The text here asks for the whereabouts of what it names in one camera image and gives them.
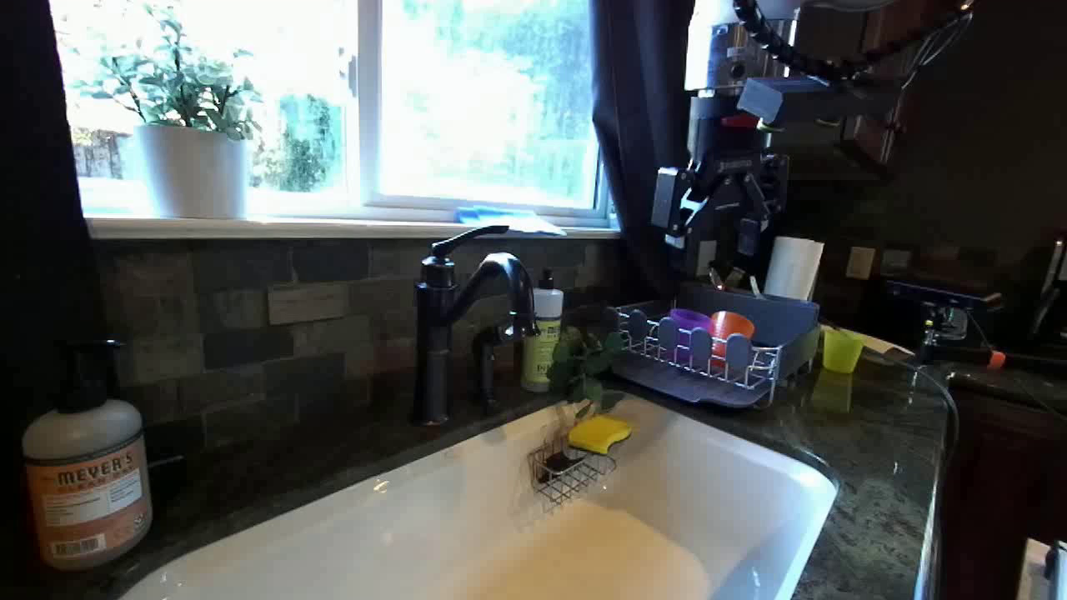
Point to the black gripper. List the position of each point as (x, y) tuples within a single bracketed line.
[(727, 203)]

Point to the green pump bottle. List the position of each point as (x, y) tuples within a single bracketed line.
[(544, 334)]

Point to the white windowsill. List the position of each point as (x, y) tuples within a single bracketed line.
[(278, 226)]

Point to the orange label soap bottle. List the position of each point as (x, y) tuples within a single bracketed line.
[(87, 488)]

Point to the white paper towel roll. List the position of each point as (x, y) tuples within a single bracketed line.
[(796, 268)]

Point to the orange plastic cup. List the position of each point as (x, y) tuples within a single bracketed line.
[(733, 325)]

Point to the purple plastic cup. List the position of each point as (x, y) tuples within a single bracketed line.
[(687, 322)]

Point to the metal dish rack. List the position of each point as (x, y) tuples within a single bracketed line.
[(719, 362)]

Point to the green plastic cup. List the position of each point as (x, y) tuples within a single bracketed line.
[(840, 352)]

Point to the dark wooden upper cabinet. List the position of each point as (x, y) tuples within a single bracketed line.
[(843, 143)]

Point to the dark wooden cabinet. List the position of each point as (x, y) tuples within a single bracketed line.
[(1001, 488), (843, 143)]

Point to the dark curtain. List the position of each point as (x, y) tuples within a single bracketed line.
[(35, 166), (638, 122)]

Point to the small leafy green plant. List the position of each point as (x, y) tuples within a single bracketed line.
[(580, 364)]

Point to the black countertop appliance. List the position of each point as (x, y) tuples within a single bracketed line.
[(945, 310)]

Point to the yellow sponge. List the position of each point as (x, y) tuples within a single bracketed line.
[(601, 434)]

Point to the dark side sprayer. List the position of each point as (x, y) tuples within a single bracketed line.
[(491, 367)]

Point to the dark bronze faucet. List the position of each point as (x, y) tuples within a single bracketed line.
[(437, 322)]

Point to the dark wooden lower cabinet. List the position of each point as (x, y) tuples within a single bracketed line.
[(1001, 488)]

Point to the white sink basin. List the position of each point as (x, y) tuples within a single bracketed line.
[(469, 520)]

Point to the green plant in white pot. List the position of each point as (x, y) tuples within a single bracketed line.
[(194, 166)]

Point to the beige wall outlet plate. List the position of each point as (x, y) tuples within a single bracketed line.
[(862, 261)]

